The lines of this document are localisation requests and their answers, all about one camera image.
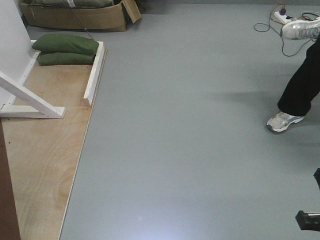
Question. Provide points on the large olive sack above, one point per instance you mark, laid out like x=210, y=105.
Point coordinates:
x=78, y=4

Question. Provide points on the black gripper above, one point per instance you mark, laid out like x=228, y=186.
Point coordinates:
x=308, y=221

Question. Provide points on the brown wooden door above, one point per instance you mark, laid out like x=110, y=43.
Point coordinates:
x=9, y=226

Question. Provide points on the open cardboard box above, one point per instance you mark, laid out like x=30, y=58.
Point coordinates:
x=111, y=19

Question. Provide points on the lower far green sandbag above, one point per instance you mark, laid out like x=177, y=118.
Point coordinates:
x=65, y=58

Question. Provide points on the upper far green sandbag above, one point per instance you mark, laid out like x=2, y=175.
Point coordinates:
x=65, y=43

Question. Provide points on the white wooden door frame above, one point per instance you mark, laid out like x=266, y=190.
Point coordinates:
x=17, y=60

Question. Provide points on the green sandbag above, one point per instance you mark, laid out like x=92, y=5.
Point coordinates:
x=65, y=43
x=65, y=58

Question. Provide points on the white power strip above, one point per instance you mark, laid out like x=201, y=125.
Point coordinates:
x=284, y=19

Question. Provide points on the seated person white shirt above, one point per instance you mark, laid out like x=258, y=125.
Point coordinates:
x=304, y=85

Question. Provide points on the plywood base platform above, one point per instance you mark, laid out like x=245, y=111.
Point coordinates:
x=43, y=154

